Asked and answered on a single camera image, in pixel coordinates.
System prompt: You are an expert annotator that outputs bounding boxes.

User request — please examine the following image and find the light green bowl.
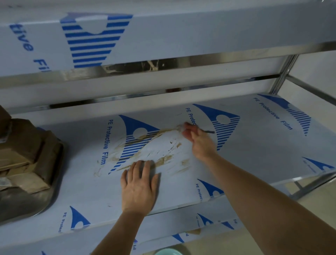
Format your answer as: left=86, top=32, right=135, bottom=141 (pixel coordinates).
left=154, top=248, right=184, bottom=255

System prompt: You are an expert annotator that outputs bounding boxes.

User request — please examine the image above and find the steel shelf rack with film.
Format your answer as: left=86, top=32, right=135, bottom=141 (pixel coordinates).
left=0, top=0, right=336, bottom=255

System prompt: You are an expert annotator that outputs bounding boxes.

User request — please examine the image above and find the person's right hand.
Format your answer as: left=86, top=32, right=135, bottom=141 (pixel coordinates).
left=182, top=122, right=220, bottom=162

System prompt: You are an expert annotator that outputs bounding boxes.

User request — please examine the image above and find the brown wrapped block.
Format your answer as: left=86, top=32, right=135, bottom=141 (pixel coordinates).
left=0, top=118, right=46, bottom=170
left=37, top=130, right=64, bottom=185
left=0, top=163, right=52, bottom=195

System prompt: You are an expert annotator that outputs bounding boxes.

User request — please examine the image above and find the person's right forearm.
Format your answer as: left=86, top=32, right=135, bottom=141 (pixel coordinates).
left=207, top=154, right=336, bottom=255

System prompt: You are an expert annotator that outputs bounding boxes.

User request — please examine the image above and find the metal tray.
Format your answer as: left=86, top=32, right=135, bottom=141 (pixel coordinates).
left=0, top=140, right=65, bottom=226

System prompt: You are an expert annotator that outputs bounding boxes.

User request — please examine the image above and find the person's left hand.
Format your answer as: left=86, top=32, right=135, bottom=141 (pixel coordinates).
left=120, top=160, right=159, bottom=216

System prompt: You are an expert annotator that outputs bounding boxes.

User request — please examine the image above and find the person's left forearm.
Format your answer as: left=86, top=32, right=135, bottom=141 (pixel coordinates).
left=90, top=210, right=146, bottom=255

